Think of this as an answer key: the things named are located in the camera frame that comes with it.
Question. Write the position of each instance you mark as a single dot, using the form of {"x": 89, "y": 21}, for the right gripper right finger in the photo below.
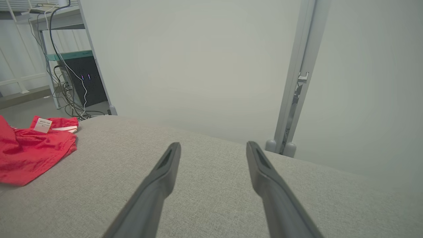
{"x": 284, "y": 215}

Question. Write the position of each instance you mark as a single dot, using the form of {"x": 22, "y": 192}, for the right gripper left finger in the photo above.
{"x": 145, "y": 208}

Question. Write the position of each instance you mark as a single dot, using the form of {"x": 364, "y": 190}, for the red shorts with white label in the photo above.
{"x": 29, "y": 155}

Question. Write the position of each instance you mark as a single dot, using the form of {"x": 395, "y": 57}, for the black computer tower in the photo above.
{"x": 89, "y": 86}

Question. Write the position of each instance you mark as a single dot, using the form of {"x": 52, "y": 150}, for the teal shelf board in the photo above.
{"x": 66, "y": 55}

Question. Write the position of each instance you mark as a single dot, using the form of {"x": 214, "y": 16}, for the white railing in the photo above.
{"x": 19, "y": 79}

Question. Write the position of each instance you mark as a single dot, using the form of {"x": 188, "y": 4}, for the grey partition end post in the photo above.
{"x": 113, "y": 110}

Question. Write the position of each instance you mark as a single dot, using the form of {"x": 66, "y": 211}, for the grey partition post with feet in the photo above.
{"x": 310, "y": 33}

